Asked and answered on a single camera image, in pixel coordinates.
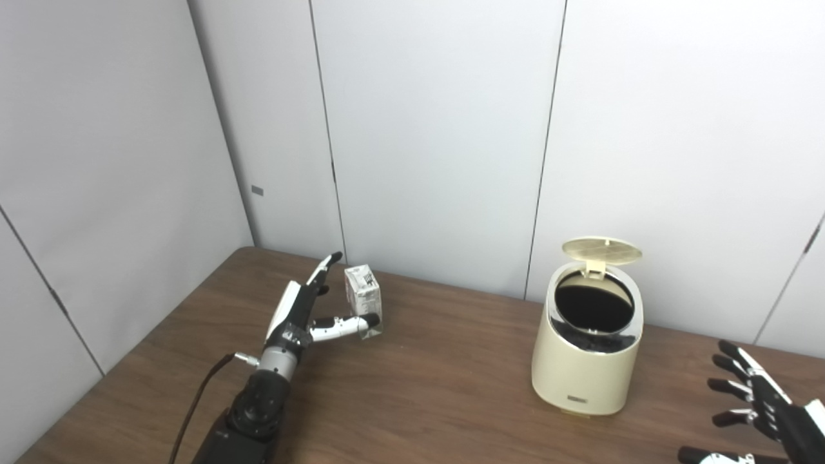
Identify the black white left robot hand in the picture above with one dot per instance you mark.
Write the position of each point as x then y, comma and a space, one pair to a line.
290, 322

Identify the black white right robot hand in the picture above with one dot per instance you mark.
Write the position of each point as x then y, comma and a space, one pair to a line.
793, 428

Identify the white green milk carton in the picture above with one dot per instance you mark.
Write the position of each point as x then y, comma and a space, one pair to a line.
364, 293

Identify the cream-colored bin body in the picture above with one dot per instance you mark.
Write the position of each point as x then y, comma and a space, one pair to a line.
580, 374

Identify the cream round bin lid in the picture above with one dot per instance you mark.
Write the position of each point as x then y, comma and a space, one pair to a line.
601, 250

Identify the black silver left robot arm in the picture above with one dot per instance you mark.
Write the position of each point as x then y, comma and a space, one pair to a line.
258, 406

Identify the black wall panel clip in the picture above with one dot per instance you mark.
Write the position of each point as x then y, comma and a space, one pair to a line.
57, 301
812, 240

